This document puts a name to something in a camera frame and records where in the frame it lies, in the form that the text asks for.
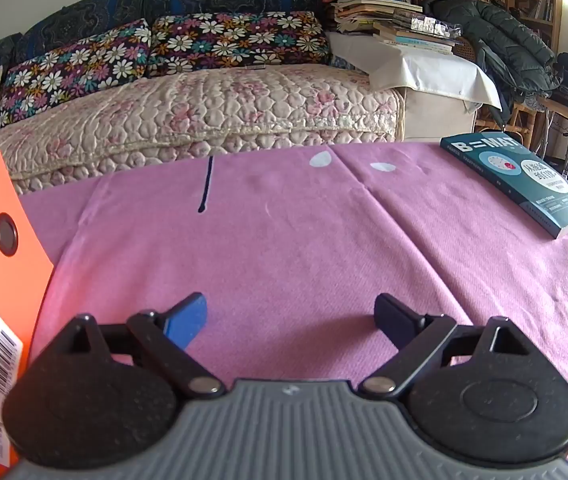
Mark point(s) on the beige quilted sofa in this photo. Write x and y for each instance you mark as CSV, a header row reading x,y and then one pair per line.
x,y
204,110

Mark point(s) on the stack of books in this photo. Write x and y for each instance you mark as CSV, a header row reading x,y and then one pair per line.
x,y
363,10

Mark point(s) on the teal book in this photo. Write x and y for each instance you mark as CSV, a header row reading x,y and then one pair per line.
x,y
513,180

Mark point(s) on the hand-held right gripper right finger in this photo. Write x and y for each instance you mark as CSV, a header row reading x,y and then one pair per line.
x,y
393,319

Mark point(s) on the pink tablecloth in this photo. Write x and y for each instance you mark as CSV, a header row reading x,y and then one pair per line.
x,y
289,240

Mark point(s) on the orange cardboard shoe box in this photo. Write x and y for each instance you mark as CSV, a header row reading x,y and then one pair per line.
x,y
11,285

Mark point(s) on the floral daisy cushion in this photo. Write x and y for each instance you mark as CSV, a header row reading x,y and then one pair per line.
x,y
239,40
74,67

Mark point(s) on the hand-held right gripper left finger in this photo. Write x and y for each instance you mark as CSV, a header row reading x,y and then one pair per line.
x,y
191,317

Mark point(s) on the wooden chair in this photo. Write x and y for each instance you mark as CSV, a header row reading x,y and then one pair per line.
x,y
513,115

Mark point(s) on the silver foil pack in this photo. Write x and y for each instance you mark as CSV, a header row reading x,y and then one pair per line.
x,y
426,24

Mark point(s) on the dark green puffer jacket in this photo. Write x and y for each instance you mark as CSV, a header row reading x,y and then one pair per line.
x,y
503,45

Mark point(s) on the white cloth covered side table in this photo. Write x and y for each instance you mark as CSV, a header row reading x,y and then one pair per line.
x,y
428,75

